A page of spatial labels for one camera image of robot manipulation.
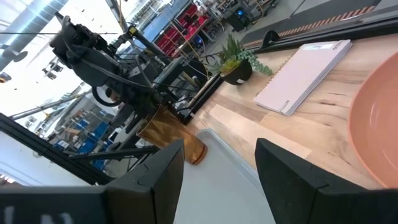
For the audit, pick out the pink spiral notebook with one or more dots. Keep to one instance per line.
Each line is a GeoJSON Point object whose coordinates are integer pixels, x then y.
{"type": "Point", "coordinates": [301, 77]}

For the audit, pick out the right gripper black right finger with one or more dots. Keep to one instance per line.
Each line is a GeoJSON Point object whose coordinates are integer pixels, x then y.
{"type": "Point", "coordinates": [298, 193]}

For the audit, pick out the black frame beam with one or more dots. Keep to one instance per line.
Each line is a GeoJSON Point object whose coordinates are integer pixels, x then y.
{"type": "Point", "coordinates": [53, 149]}

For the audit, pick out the red shelf unit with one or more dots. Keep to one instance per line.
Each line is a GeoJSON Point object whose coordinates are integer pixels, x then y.
{"type": "Point", "coordinates": [183, 28]}

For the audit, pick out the succulent plant in black pot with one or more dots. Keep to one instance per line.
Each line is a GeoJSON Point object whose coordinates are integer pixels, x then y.
{"type": "Point", "coordinates": [237, 67]}

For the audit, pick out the black table frame rail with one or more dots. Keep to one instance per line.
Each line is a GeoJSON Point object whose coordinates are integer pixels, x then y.
{"type": "Point", "coordinates": [326, 29]}

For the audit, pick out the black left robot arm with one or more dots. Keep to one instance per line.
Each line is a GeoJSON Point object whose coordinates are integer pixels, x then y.
{"type": "Point", "coordinates": [90, 67]}

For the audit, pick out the grey plastic tray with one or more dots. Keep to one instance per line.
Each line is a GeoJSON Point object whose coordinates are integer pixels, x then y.
{"type": "Point", "coordinates": [217, 189]}

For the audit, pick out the amber faceted glass cup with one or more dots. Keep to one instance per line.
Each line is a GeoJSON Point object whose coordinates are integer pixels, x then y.
{"type": "Point", "coordinates": [168, 133]}

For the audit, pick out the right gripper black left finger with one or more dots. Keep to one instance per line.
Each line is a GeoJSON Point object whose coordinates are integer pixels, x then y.
{"type": "Point", "coordinates": [149, 193]}

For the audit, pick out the orange plate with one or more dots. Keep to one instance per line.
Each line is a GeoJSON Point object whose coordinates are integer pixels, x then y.
{"type": "Point", "coordinates": [377, 124]}

